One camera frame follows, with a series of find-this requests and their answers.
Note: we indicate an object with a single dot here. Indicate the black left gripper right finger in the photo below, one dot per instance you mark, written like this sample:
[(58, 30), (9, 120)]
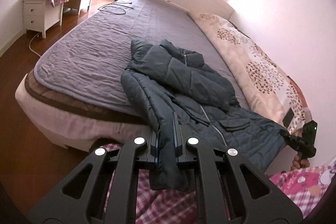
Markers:
[(229, 188)]

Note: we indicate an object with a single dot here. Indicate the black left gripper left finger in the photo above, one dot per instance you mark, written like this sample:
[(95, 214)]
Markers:
[(102, 188)]

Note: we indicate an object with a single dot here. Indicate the dark teal puffer jacket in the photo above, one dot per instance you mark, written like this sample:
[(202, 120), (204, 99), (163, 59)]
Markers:
[(176, 91)]

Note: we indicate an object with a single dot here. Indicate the pink plaid pyjama clothing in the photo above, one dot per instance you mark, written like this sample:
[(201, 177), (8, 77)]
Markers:
[(312, 189)]

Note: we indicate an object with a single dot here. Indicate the person's right hand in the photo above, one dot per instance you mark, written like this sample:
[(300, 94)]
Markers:
[(299, 163)]

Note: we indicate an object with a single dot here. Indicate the black phone on duvet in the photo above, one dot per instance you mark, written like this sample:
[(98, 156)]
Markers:
[(288, 118)]

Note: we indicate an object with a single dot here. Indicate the floral cream duvet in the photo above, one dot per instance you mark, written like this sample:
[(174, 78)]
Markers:
[(268, 90)]

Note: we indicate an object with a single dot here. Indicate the white mattress with brown trim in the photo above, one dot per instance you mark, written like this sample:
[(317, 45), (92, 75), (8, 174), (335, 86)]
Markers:
[(67, 129)]

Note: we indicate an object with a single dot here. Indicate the grey quilted bed cover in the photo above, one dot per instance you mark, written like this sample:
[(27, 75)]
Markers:
[(87, 63)]

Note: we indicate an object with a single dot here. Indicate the white desk with drawers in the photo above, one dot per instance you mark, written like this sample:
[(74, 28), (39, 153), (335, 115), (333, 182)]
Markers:
[(40, 15)]

